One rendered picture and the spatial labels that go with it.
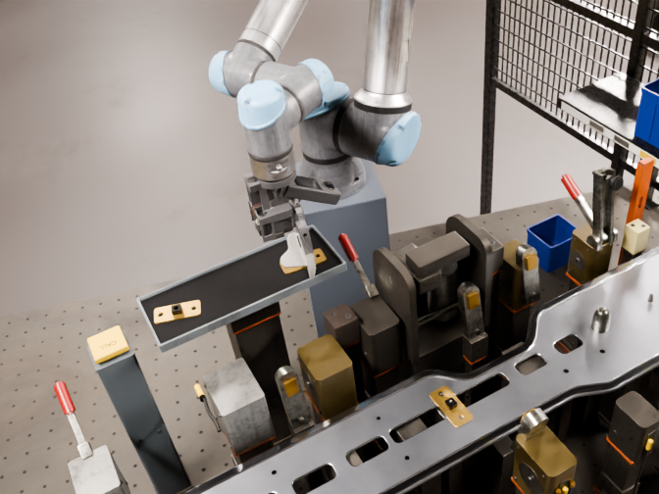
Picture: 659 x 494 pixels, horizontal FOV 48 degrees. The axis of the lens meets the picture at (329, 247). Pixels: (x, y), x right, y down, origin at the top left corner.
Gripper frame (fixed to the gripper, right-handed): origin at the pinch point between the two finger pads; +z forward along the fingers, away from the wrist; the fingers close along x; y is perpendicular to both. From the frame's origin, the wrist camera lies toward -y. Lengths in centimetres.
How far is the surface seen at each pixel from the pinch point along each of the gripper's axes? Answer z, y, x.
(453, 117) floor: 118, -137, -192
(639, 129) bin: 13, -91, -17
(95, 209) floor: 118, 47, -210
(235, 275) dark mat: 1.9, 12.7, -2.5
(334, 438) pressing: 17.9, 6.7, 28.0
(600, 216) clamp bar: 5, -57, 12
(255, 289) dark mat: 1.9, 10.4, 2.8
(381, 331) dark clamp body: 10.1, -8.4, 15.9
